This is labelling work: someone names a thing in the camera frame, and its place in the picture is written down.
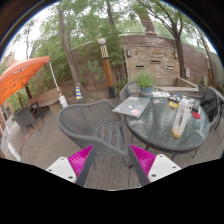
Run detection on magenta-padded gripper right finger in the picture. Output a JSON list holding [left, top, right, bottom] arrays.
[[128, 144, 183, 187]]

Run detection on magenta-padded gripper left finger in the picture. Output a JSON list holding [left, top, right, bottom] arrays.
[[45, 144, 98, 188]]

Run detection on clear bottle with white cap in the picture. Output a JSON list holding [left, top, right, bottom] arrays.
[[171, 98, 193, 139]]

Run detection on silver laptop with stickers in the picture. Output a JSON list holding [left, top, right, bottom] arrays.
[[111, 96, 152, 119]]

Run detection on black laptop with stickers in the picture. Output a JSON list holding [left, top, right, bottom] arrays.
[[167, 93, 201, 111]]

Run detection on white sticker sheet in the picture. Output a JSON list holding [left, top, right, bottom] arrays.
[[152, 90, 171, 98]]

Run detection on wooden bench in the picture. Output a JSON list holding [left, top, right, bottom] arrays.
[[26, 88, 63, 108]]

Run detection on black jacket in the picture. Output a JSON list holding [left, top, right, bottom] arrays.
[[199, 88, 219, 123]]

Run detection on green plant in teal pot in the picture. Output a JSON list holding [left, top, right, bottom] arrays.
[[134, 70, 157, 98]]

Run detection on orange patio umbrella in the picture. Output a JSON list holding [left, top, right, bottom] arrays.
[[0, 55, 69, 108]]

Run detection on wooden lamp post, globe light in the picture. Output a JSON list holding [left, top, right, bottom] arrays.
[[97, 37, 116, 99]]

